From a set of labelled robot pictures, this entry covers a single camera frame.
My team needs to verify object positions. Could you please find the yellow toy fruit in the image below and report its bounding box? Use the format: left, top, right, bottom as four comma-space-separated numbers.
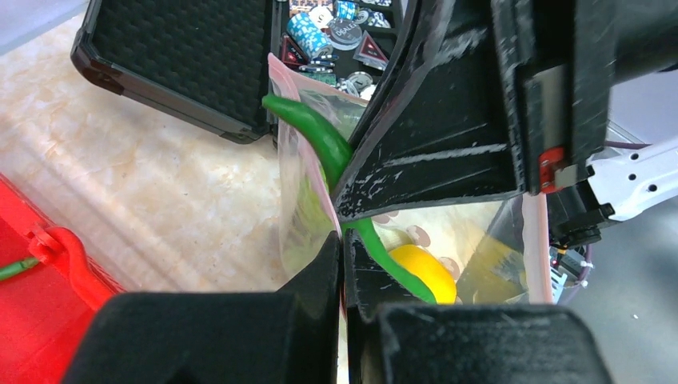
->
389, 245, 457, 305

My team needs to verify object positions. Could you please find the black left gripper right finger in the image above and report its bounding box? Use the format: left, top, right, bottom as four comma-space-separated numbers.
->
344, 230, 612, 383

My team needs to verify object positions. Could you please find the green pea pod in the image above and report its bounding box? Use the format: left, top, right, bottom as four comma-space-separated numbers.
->
262, 94, 437, 304

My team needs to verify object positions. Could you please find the red plastic basket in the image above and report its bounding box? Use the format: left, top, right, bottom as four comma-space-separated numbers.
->
1, 177, 124, 383

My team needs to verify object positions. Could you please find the open black foam case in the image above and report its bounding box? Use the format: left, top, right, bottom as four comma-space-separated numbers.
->
70, 1, 405, 144

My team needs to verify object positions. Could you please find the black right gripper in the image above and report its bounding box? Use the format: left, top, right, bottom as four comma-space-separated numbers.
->
332, 1, 677, 222

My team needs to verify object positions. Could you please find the clear zip top bag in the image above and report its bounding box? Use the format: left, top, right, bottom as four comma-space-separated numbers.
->
267, 53, 555, 306

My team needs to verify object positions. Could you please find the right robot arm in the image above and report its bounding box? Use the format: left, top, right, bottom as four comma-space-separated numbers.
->
332, 1, 677, 246

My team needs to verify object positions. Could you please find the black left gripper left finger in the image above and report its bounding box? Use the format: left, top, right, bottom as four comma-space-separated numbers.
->
63, 233, 341, 383

